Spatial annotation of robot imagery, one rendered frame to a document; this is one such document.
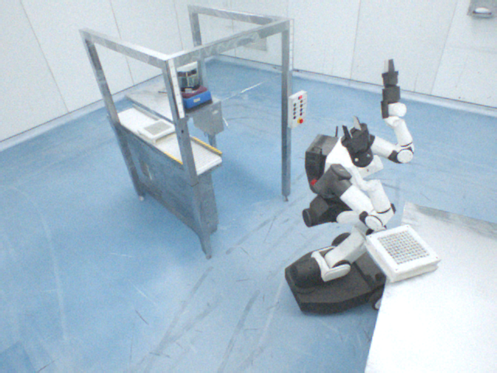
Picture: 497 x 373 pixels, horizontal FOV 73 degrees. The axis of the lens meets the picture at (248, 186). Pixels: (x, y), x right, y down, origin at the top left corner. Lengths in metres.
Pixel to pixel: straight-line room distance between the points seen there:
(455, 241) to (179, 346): 1.77
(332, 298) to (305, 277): 0.23
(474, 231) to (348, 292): 0.86
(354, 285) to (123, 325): 1.63
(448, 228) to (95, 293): 2.46
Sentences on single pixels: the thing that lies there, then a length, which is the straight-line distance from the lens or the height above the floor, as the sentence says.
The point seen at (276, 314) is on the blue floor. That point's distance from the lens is 2.54.
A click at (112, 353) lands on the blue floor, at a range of 2.63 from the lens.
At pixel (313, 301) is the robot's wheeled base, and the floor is 0.17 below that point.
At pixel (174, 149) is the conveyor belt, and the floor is 0.82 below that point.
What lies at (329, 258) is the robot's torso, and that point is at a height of 0.33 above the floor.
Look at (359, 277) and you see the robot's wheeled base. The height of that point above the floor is 0.17.
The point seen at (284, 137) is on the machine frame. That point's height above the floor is 0.72.
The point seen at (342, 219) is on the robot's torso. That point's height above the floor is 0.78.
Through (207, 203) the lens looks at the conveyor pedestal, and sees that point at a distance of 2.81.
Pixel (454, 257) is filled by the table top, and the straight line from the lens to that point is 1.97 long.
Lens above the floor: 2.18
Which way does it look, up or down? 38 degrees down
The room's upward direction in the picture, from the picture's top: 5 degrees counter-clockwise
